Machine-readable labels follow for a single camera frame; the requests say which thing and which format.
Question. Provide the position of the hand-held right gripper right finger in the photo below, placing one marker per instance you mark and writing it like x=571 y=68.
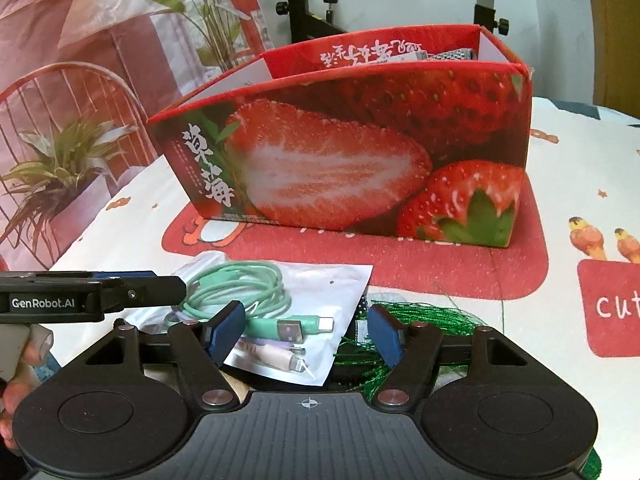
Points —
x=387 y=335

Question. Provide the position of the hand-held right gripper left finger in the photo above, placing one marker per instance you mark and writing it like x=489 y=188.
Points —
x=227 y=331

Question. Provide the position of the grey knitted cloth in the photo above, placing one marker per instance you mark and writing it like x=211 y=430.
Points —
x=452 y=55

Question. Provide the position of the red strawberry print cardboard box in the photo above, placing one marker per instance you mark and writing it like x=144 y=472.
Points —
x=325 y=160

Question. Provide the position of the green mesh net bag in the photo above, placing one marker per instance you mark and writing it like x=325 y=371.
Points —
x=440 y=317

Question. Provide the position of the cartoon printed tablecloth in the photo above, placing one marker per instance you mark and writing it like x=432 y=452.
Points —
x=575 y=185

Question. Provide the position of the wooden board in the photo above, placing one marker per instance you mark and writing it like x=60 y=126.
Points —
x=615 y=35

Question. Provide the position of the person's left hand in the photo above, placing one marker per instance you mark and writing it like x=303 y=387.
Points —
x=37 y=347

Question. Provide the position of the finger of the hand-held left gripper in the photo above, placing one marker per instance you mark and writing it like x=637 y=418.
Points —
x=150 y=292
x=125 y=275

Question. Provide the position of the printed plant curtain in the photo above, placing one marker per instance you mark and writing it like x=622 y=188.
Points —
x=75 y=110

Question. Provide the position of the black exercise bike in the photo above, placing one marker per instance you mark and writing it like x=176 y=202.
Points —
x=305 y=15

